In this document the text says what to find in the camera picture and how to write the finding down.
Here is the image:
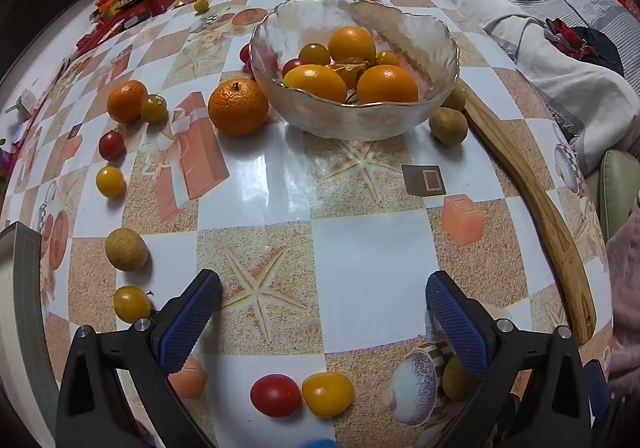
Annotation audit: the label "pink cloth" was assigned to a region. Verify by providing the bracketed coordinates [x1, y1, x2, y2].
[602, 208, 640, 429]

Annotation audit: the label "yellow-green cherry tomato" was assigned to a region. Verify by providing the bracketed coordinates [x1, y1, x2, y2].
[298, 42, 332, 66]
[141, 94, 169, 124]

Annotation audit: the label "green cushion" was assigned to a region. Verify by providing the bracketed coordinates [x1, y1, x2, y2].
[597, 148, 640, 243]

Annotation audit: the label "white fringed blanket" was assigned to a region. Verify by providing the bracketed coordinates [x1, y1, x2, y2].
[367, 0, 640, 169]

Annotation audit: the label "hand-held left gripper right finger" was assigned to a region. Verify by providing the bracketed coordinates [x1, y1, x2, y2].
[425, 270, 593, 448]

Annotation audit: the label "small orange mandarin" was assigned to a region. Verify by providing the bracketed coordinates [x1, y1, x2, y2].
[106, 80, 149, 123]

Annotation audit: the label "flat red boxes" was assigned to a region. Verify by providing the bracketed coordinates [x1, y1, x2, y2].
[75, 8, 151, 53]

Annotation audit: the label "grey rimmed white tray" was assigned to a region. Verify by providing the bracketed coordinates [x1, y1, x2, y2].
[0, 222, 63, 429]

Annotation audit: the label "large orange mandarin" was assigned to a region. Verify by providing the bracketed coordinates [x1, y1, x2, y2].
[207, 78, 270, 137]

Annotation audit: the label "dark red-patterned cloth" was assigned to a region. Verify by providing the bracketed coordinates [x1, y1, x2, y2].
[544, 18, 626, 76]

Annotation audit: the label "brown longan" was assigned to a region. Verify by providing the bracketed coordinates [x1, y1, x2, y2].
[442, 85, 467, 113]
[429, 106, 469, 147]
[104, 228, 149, 273]
[441, 355, 481, 403]

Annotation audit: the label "clear glass bowl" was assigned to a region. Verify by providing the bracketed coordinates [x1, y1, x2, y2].
[249, 0, 460, 141]

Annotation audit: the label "small white carton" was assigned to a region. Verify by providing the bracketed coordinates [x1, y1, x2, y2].
[5, 95, 33, 121]

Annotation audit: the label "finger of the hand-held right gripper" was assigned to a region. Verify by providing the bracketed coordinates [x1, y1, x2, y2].
[582, 359, 610, 411]

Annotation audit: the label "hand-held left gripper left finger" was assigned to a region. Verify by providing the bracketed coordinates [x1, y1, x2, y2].
[55, 269, 223, 448]

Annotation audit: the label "checkered printed tablecloth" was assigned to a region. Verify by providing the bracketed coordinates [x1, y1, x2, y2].
[0, 0, 616, 448]

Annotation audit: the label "long curved wooden stick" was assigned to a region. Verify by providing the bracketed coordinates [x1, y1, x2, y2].
[457, 80, 597, 344]

